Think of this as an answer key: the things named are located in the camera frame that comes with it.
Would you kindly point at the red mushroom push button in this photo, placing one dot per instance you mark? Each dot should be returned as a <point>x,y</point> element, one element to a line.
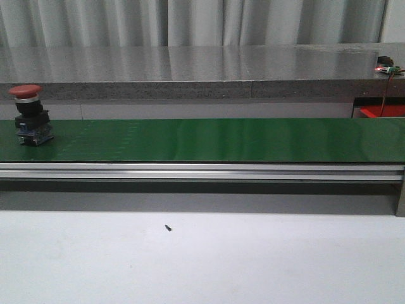
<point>33,124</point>

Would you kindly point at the green conveyor belt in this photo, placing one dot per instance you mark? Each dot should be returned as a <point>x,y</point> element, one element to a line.
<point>308,140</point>

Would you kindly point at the grey stone counter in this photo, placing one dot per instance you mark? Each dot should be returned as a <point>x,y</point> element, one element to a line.
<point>202,72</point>

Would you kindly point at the red plastic tray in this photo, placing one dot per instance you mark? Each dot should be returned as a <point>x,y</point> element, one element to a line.
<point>389,111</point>

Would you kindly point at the small green circuit board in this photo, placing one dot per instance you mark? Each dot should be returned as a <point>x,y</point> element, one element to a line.
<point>385,64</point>

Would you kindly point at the grey curtain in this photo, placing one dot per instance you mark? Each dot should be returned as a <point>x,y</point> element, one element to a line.
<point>198,23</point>

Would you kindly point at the aluminium conveyor frame rail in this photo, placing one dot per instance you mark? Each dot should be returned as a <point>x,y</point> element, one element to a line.
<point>337,189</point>

